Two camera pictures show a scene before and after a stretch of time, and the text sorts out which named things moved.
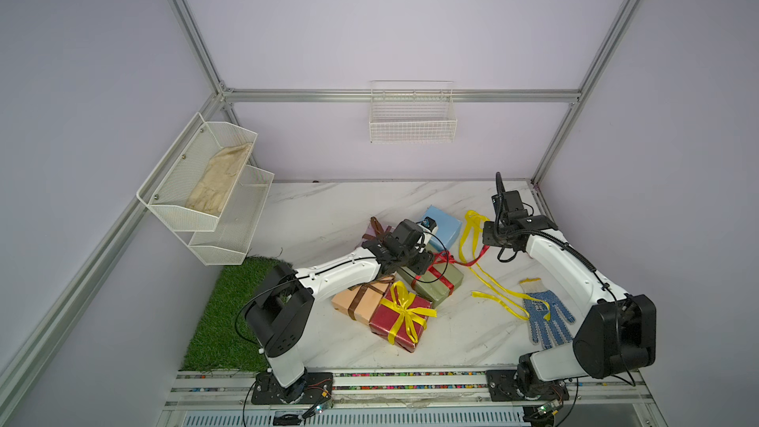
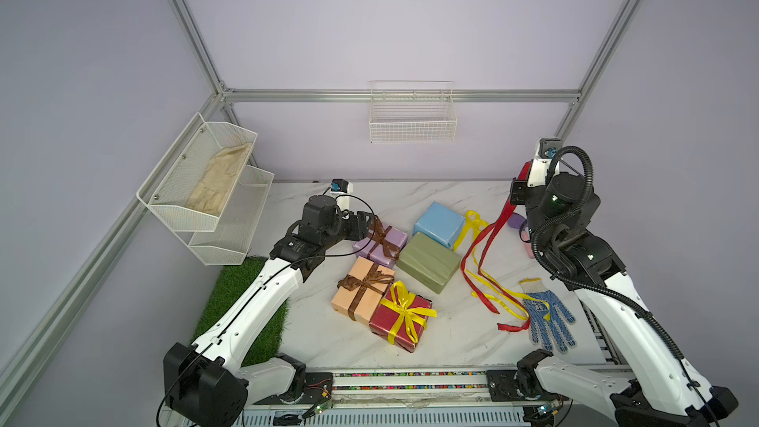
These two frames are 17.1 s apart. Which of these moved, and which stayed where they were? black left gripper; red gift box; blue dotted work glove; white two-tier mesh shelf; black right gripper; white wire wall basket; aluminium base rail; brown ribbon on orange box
Moved: black left gripper; black right gripper
Stayed: brown ribbon on orange box; white two-tier mesh shelf; aluminium base rail; red gift box; white wire wall basket; blue dotted work glove
